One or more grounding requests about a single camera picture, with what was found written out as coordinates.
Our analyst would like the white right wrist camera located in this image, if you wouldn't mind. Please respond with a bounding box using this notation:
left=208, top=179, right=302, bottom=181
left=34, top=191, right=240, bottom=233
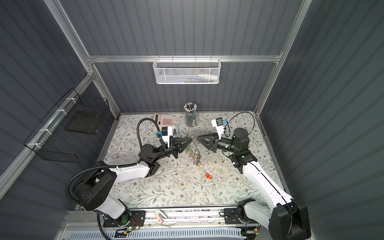
left=211, top=118, right=226, bottom=140

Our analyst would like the round metal key organizer plate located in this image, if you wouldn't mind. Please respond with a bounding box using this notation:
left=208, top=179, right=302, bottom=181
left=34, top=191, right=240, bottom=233
left=185, top=141, right=202, bottom=166

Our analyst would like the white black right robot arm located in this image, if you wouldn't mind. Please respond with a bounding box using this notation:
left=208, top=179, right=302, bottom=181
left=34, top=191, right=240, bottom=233
left=197, top=128, right=312, bottom=240

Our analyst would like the white wire wall basket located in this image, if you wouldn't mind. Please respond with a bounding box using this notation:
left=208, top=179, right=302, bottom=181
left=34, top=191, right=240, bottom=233
left=153, top=58, right=222, bottom=85

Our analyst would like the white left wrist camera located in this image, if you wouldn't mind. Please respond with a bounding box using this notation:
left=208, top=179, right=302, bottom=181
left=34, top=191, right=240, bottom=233
left=161, top=126, right=174, bottom=146

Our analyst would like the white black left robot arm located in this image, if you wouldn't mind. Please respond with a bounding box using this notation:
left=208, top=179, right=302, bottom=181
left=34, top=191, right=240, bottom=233
left=65, top=137, right=193, bottom=220

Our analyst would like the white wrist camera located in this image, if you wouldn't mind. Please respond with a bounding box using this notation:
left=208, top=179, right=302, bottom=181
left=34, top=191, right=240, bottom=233
left=211, top=118, right=226, bottom=140
left=161, top=126, right=174, bottom=146

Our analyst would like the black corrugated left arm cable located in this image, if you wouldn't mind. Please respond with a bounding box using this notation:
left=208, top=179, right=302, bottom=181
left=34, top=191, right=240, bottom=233
left=65, top=117, right=164, bottom=205

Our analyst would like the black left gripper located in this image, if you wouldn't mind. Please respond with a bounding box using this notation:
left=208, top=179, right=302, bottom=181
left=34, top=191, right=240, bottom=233
left=152, top=137, right=190, bottom=164

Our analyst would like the light blue stapler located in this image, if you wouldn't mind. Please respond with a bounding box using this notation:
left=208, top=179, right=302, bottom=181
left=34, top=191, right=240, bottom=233
left=173, top=124, right=179, bottom=137

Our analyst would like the pink desk calculator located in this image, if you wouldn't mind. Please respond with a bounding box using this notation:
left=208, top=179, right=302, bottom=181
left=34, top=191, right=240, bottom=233
left=154, top=113, right=174, bottom=128

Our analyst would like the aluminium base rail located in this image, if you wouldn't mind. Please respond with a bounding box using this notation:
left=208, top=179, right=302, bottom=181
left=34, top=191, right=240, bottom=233
left=56, top=205, right=271, bottom=240

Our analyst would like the clear pen cup with pens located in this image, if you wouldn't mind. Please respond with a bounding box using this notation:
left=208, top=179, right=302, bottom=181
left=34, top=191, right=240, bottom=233
left=184, top=102, right=197, bottom=127

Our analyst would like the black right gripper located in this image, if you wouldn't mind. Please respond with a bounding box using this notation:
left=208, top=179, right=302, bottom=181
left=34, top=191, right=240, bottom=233
left=197, top=132, right=238, bottom=155

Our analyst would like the white bottle in basket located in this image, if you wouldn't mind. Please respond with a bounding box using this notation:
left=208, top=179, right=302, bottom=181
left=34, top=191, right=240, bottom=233
left=198, top=74, right=219, bottom=82

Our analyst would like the black wire side basket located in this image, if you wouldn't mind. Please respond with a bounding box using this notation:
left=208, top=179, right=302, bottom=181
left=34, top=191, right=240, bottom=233
left=24, top=90, right=110, bottom=163

